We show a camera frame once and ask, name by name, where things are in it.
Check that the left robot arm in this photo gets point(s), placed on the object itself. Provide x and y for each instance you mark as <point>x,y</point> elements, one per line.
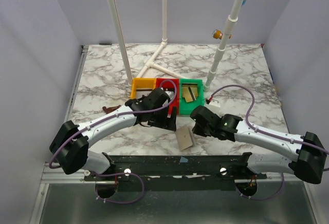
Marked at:
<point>71,147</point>

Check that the red plastic bin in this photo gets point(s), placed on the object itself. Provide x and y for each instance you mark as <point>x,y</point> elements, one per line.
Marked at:
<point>166,84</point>

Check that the beige card holder wallet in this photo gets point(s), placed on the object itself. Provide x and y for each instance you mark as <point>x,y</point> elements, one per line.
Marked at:
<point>185,138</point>

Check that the gold card with stripe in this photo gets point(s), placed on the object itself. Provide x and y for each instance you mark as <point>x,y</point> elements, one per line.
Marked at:
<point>189,100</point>

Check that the yellow plastic bin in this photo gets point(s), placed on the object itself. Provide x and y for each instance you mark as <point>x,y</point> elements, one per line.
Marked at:
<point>142,84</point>

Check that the green plastic bin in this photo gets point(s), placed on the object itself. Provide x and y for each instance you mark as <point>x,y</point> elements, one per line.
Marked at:
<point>185,108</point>

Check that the gold cards stack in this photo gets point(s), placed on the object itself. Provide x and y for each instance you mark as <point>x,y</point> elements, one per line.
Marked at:
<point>189,91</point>

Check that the white PVC jointed pole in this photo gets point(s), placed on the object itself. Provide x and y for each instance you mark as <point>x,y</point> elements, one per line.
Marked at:
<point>219,53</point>

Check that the white card in yellow bin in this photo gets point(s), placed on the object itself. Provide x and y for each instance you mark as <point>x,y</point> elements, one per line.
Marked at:
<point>142,92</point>

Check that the brown small tool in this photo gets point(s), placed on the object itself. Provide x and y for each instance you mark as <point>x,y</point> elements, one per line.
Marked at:
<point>110,109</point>

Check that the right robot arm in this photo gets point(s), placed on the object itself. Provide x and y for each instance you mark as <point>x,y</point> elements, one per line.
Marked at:
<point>302,156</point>

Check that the white left PVC pole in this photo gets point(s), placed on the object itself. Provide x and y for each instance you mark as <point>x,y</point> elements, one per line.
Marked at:
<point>115,17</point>

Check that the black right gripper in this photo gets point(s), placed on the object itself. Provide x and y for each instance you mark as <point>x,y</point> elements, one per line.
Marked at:
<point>199,128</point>

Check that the black mounting rail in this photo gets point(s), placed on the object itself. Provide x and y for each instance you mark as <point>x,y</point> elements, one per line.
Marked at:
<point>177,173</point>

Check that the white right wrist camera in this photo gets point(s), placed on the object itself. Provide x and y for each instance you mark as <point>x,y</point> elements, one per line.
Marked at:
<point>214,104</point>

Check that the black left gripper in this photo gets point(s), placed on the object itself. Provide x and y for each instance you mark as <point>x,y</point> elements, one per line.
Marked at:
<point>165,120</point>

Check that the orange knob on pole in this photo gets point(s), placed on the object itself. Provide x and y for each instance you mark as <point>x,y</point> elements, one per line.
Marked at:
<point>217,34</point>

